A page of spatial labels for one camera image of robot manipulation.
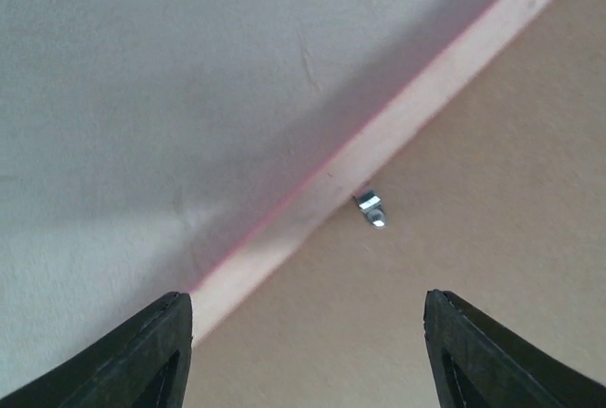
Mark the silver frame retaining clip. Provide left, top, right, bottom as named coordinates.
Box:
left=353, top=184, right=387, bottom=229

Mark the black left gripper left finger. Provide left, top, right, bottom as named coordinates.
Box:
left=1, top=292, right=192, bottom=407

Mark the pink picture frame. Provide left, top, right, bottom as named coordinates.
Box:
left=185, top=0, right=605, bottom=407

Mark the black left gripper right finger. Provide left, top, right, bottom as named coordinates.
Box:
left=423, top=290, right=605, bottom=407

